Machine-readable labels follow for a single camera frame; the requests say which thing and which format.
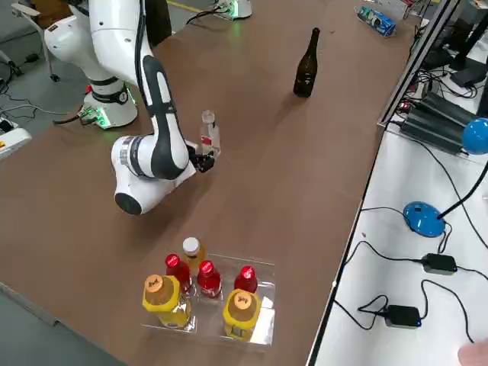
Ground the blue desk lamp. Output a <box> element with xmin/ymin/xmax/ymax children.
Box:
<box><xmin>403</xmin><ymin>117</ymin><xmax>488</xmax><ymax>239</ymax></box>

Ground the yellow drink bottle orange cap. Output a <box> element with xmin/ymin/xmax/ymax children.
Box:
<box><xmin>141</xmin><ymin>273</ymin><xmax>194</xmax><ymax>330</ymax></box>
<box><xmin>221</xmin><ymin>287</ymin><xmax>263</xmax><ymax>342</ymax></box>

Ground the aluminium frame post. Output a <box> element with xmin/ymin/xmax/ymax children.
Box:
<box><xmin>376</xmin><ymin>0</ymin><xmax>464</xmax><ymax>129</ymax></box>

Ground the black power adapter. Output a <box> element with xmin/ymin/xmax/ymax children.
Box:
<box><xmin>422</xmin><ymin>252</ymin><xmax>458</xmax><ymax>276</ymax></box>
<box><xmin>383</xmin><ymin>303</ymin><xmax>422</xmax><ymax>329</ymax></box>

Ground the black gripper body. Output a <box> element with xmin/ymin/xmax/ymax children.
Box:
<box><xmin>185</xmin><ymin>140</ymin><xmax>204</xmax><ymax>172</ymax></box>

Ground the small yellow bottle white cap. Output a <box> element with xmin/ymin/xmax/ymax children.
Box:
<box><xmin>181</xmin><ymin>236</ymin><xmax>209</xmax><ymax>275</ymax></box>

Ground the black lamp cable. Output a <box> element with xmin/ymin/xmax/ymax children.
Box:
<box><xmin>360</xmin><ymin>207</ymin><xmax>454</xmax><ymax>255</ymax></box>

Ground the black adapter cable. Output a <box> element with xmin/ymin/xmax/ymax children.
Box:
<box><xmin>332</xmin><ymin>240</ymin><xmax>426</xmax><ymax>291</ymax></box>

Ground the person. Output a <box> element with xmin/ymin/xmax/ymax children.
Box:
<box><xmin>143</xmin><ymin>0</ymin><xmax>177</xmax><ymax>47</ymax></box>

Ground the black finned metal box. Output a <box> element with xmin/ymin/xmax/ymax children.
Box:
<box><xmin>399</xmin><ymin>106</ymin><xmax>470</xmax><ymax>156</ymax></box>
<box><xmin>417</xmin><ymin>90</ymin><xmax>480</xmax><ymax>129</ymax></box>

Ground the blue cookie packet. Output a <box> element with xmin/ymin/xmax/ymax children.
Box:
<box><xmin>370</xmin><ymin>10</ymin><xmax>397</xmax><ymax>37</ymax></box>

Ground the clear acrylic bottle shelf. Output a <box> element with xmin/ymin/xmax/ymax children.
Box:
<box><xmin>140</xmin><ymin>252</ymin><xmax>277</xmax><ymax>347</ymax></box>

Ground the black monitor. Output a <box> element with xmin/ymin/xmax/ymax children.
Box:
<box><xmin>434</xmin><ymin>0</ymin><xmax>488</xmax><ymax>88</ymax></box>

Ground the dark glass bottle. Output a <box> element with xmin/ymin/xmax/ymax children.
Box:
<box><xmin>292</xmin><ymin>27</ymin><xmax>321</xmax><ymax>98</ymax></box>

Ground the clear plastic drink bottle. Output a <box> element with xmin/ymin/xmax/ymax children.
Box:
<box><xmin>199</xmin><ymin>110</ymin><xmax>223</xmax><ymax>158</ymax></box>

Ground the red drink bottle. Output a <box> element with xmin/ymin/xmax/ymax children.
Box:
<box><xmin>233</xmin><ymin>265</ymin><xmax>259</xmax><ymax>294</ymax></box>
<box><xmin>196</xmin><ymin>259</ymin><xmax>223</xmax><ymax>300</ymax></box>
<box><xmin>164</xmin><ymin>252</ymin><xmax>192</xmax><ymax>294</ymax></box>

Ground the white cabinet yellow sticker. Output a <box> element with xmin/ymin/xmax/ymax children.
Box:
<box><xmin>0</xmin><ymin>116</ymin><xmax>34</xmax><ymax>161</ymax></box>

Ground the white chair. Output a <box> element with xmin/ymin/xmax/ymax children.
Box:
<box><xmin>10</xmin><ymin>2</ymin><xmax>62</xmax><ymax>82</ymax></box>

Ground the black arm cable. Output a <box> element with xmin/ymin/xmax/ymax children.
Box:
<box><xmin>133</xmin><ymin>0</ymin><xmax>180</xmax><ymax>115</ymax></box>

